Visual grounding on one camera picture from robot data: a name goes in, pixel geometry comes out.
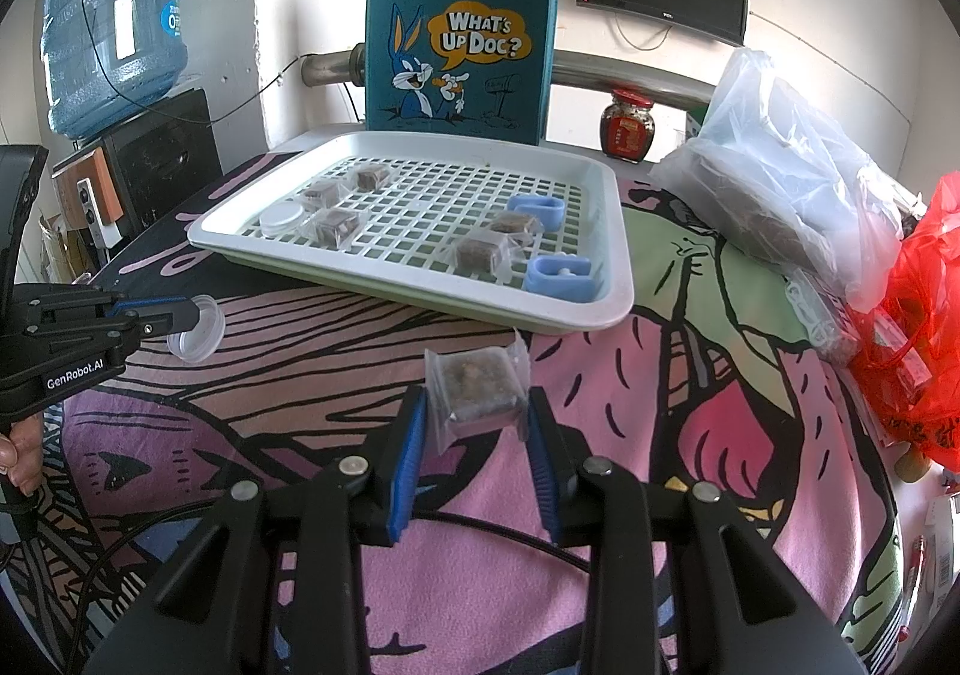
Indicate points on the black water dispenser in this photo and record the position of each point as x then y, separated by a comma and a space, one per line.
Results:
165, 165

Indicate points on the red plastic bag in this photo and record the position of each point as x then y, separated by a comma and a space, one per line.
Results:
922, 330

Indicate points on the blue water bottle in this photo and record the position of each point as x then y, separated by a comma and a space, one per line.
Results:
112, 30

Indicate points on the person's left hand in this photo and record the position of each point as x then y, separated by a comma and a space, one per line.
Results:
22, 454

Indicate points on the cardboard box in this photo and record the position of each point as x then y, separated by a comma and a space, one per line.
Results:
60, 247

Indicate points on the green box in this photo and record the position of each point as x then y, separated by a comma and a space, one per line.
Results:
696, 124

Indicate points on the white round cap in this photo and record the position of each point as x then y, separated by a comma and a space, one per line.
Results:
281, 219

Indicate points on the clear round lid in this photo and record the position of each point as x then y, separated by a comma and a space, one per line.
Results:
199, 341

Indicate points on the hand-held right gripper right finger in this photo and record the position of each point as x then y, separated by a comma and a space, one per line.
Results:
547, 472

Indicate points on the red sauce jar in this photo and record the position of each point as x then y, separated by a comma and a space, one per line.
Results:
628, 131

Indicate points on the clear packet with brown cube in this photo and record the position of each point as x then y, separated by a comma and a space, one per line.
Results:
472, 382
322, 195
516, 223
480, 253
371, 178
337, 226

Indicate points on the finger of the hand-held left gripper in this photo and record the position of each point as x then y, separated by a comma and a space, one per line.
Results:
161, 306
169, 326

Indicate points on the blue screw clip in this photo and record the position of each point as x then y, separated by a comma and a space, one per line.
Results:
555, 289
551, 214

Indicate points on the brown round object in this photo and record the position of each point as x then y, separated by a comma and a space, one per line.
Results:
913, 466

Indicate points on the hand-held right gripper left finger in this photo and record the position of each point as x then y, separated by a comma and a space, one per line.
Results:
405, 472

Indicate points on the small white box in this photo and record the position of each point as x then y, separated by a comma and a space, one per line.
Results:
941, 555

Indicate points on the white plastic clips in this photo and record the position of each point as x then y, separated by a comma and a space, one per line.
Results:
814, 319

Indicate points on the clear plastic bag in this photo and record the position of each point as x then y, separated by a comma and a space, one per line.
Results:
772, 172

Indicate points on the grey metal pipe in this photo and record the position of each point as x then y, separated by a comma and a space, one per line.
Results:
600, 71

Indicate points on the white perforated tray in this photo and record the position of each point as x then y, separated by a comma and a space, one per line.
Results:
232, 214

